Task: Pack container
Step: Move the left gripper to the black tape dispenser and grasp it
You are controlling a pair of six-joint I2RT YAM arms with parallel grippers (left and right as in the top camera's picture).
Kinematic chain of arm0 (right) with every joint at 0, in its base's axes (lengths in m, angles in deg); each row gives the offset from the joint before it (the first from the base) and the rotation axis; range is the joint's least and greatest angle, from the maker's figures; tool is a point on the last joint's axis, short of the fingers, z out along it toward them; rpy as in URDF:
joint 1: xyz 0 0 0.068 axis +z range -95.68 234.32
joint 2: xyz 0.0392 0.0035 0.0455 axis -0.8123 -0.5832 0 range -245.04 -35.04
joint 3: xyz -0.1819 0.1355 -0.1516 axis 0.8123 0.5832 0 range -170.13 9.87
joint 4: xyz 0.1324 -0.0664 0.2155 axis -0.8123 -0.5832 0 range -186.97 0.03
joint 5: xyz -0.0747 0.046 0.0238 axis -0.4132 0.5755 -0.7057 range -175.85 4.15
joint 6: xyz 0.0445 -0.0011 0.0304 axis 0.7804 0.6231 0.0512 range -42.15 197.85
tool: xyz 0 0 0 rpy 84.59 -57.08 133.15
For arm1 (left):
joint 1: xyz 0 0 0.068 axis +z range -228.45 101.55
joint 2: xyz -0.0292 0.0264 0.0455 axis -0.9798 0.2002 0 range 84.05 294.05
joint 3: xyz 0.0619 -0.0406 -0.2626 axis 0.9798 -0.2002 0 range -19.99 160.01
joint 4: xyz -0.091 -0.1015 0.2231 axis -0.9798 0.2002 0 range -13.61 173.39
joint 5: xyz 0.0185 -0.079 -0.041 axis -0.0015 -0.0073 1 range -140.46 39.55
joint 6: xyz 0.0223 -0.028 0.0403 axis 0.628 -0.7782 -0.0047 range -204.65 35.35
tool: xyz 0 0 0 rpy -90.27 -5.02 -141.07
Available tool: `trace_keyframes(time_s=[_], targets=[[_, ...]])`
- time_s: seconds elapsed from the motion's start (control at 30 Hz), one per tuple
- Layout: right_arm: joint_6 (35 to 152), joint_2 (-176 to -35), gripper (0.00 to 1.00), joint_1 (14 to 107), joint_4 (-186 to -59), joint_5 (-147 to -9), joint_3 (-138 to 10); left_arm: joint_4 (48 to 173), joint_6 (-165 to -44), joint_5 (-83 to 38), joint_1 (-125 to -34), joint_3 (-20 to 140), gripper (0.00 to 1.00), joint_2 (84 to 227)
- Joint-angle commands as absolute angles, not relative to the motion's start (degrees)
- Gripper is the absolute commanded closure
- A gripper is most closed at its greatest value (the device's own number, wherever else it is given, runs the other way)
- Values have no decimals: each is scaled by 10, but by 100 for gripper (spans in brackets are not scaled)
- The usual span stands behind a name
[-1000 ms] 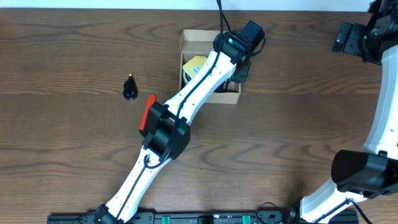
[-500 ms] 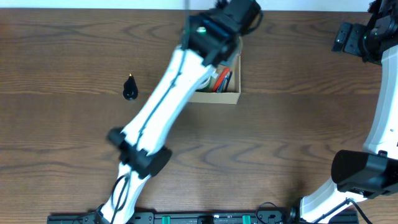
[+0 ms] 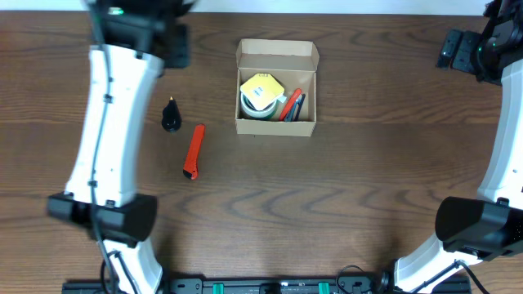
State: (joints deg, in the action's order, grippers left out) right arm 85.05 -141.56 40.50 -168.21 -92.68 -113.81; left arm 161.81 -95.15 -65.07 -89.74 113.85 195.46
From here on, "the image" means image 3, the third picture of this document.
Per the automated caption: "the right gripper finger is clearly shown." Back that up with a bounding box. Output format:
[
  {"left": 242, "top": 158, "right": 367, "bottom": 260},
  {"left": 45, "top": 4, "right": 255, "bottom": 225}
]
[
  {"left": 451, "top": 31, "right": 481, "bottom": 74},
  {"left": 436, "top": 29, "right": 463, "bottom": 69}
]

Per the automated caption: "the open cardboard box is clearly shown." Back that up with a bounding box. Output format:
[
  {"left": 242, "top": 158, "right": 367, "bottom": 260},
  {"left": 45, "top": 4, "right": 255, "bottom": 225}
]
[{"left": 235, "top": 38, "right": 320, "bottom": 137}]

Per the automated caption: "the white tape roll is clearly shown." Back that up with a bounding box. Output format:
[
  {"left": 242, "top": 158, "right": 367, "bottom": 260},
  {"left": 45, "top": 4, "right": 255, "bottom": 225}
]
[{"left": 239, "top": 92, "right": 279, "bottom": 119}]

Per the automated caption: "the black cable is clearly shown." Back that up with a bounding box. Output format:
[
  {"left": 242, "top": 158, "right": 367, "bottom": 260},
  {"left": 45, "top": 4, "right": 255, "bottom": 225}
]
[
  {"left": 408, "top": 259, "right": 491, "bottom": 294},
  {"left": 87, "top": 7, "right": 142, "bottom": 294}
]

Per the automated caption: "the green tape roll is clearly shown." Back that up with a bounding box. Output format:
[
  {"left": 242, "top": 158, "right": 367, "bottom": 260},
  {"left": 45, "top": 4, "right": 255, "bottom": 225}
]
[{"left": 240, "top": 101, "right": 279, "bottom": 121}]

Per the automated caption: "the left black cable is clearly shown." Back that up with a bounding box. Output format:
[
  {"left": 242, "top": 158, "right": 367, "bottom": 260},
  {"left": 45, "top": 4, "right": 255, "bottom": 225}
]
[{"left": 87, "top": 7, "right": 142, "bottom": 294}]

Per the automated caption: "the orange utility knife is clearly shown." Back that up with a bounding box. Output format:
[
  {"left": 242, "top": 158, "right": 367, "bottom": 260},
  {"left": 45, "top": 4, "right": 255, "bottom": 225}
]
[{"left": 183, "top": 124, "right": 205, "bottom": 180}]

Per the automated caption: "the orange lighter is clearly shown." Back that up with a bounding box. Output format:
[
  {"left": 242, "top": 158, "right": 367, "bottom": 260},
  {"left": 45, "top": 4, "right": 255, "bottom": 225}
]
[{"left": 279, "top": 88, "right": 306, "bottom": 122}]

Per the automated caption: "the black cone glue bottle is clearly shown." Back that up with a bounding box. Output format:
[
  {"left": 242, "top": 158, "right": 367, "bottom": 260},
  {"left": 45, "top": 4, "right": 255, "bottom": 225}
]
[{"left": 161, "top": 96, "right": 182, "bottom": 132}]

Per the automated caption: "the right black cable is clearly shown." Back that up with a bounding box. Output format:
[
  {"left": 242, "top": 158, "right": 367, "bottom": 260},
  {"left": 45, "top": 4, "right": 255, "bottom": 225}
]
[{"left": 408, "top": 259, "right": 491, "bottom": 294}]

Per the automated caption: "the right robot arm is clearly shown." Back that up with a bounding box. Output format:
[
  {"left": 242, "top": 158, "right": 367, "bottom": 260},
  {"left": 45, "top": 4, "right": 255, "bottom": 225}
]
[{"left": 375, "top": 0, "right": 522, "bottom": 293}]

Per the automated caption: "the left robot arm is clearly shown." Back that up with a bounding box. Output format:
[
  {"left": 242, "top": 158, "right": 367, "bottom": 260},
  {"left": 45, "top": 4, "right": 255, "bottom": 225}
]
[{"left": 47, "top": 0, "right": 193, "bottom": 293}]

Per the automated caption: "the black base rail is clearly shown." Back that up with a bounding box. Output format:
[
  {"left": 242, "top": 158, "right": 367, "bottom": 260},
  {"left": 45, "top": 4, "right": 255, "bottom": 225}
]
[{"left": 61, "top": 274, "right": 472, "bottom": 294}]

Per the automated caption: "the yellow sticky note pad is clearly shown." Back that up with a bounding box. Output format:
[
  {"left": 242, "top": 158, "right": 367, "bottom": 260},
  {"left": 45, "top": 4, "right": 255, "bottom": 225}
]
[{"left": 240, "top": 73, "right": 284, "bottom": 110}]

